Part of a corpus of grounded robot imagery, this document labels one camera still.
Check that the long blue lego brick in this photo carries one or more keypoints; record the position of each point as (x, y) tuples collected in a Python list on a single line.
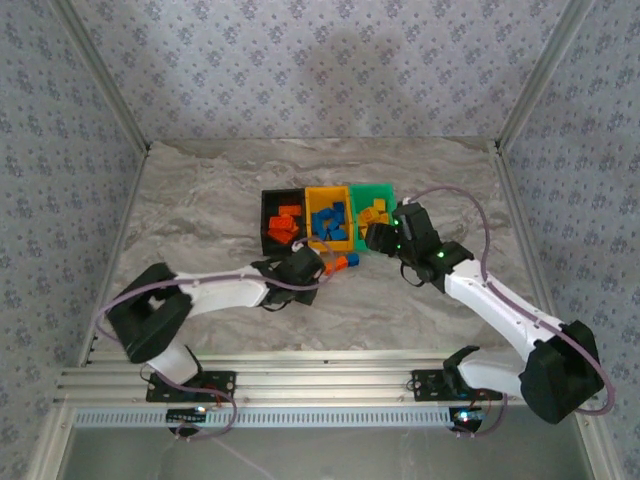
[(341, 220)]

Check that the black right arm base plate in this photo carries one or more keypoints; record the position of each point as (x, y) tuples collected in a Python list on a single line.
[(425, 385)]

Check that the aluminium frame post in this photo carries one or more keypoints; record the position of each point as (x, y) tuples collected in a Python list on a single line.
[(541, 75), (105, 75)]

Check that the aluminium table side rail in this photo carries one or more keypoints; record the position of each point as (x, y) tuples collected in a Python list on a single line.
[(116, 250), (531, 250)]

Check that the large orange lego brick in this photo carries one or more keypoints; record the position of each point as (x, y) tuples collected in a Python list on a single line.
[(281, 222)]

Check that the yellow lego brick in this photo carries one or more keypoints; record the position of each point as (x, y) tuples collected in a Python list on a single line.
[(367, 216), (362, 231), (379, 204), (385, 218)]

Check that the long orange lego brick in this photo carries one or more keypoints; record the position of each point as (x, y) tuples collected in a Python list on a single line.
[(334, 267)]

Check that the aluminium mounting rail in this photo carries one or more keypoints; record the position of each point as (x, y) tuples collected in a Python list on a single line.
[(325, 372)]

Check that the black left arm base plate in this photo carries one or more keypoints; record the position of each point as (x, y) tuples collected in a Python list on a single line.
[(225, 382)]

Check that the green plastic container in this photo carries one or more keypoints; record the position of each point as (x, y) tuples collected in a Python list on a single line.
[(367, 192)]

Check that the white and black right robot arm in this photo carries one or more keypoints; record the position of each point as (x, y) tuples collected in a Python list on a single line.
[(500, 305)]

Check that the aluminium frame leg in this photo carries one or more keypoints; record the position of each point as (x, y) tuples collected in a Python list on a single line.
[(602, 455), (47, 450)]

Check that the yellow plastic container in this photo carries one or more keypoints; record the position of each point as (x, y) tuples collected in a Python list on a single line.
[(330, 245)]

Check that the black plastic container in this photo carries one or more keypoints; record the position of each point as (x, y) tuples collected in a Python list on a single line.
[(272, 248)]

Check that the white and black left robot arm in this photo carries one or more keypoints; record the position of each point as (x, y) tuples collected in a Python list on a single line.
[(225, 292)]

